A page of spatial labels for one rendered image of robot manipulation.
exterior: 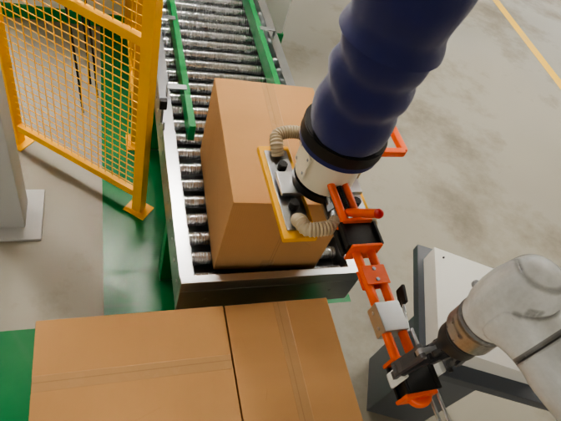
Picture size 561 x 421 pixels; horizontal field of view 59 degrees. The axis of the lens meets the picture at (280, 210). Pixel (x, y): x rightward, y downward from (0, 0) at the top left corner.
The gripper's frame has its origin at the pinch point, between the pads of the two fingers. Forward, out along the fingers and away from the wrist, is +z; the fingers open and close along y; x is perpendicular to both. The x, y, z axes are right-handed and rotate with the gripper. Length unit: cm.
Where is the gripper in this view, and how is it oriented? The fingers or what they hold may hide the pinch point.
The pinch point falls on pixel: (413, 374)
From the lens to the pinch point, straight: 111.4
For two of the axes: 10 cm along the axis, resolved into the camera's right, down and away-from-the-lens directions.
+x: 2.2, 7.9, -5.7
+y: -9.4, 0.2, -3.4
